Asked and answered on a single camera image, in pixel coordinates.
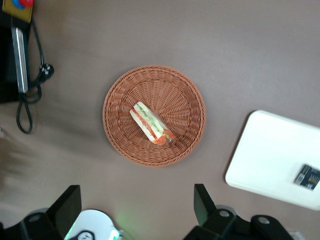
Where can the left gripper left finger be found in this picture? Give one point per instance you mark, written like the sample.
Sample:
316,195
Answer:
66,210

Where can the brown round wicker basket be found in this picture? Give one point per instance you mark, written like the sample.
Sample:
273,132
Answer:
180,105

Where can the small black Face box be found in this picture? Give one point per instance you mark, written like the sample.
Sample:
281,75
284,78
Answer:
308,177

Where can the black countertop appliance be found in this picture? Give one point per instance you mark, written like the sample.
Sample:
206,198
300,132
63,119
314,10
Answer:
6,62

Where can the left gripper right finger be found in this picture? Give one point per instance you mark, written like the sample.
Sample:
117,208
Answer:
203,205

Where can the yellow control panel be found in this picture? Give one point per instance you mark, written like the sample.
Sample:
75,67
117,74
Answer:
22,13

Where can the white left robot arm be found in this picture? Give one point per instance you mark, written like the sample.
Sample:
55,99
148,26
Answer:
95,225

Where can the cream plastic tray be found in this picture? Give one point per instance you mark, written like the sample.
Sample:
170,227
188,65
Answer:
270,155

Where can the red emergency stop button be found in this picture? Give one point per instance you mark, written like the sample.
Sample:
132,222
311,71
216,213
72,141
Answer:
23,3

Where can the triangle sandwich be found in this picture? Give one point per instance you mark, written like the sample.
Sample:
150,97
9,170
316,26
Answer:
150,123

